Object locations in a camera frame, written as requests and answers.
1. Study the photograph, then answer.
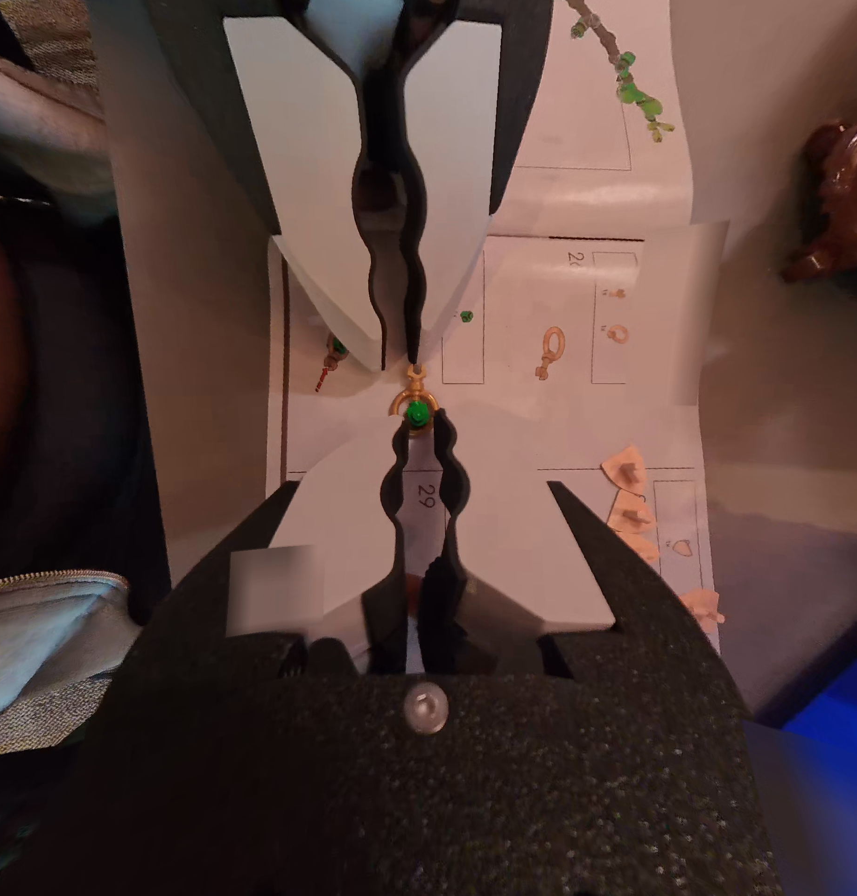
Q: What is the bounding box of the gold ring piece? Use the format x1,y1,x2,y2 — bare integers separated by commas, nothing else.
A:
390,363,443,438

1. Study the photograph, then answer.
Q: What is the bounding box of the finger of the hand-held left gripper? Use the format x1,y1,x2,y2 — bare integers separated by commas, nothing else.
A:
220,14,389,372
399,20,504,366

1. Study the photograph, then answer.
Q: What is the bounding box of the open instruction booklet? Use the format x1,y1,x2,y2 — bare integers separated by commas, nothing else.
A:
264,0,734,659

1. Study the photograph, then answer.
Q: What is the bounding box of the toy brick plant in pot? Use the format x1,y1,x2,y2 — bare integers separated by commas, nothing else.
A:
780,115,857,303

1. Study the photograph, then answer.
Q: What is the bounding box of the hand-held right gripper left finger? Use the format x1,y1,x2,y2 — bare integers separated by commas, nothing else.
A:
267,419,410,644

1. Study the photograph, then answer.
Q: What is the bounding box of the blue plastic storage bin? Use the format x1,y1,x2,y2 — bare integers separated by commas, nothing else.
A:
744,672,857,896

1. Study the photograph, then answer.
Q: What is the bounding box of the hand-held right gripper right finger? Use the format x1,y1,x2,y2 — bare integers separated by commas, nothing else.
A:
428,412,616,634

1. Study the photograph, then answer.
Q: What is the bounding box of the grey desk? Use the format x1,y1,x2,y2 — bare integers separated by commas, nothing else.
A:
85,0,857,736

